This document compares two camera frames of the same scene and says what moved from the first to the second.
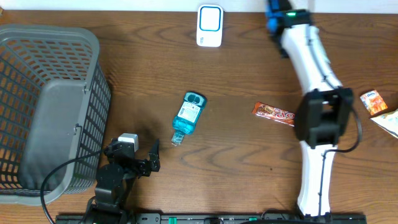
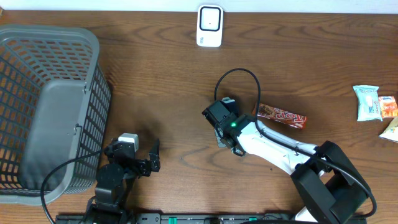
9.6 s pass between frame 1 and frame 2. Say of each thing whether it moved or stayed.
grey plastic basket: stayed
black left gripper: stayed
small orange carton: moved
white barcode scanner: stayed
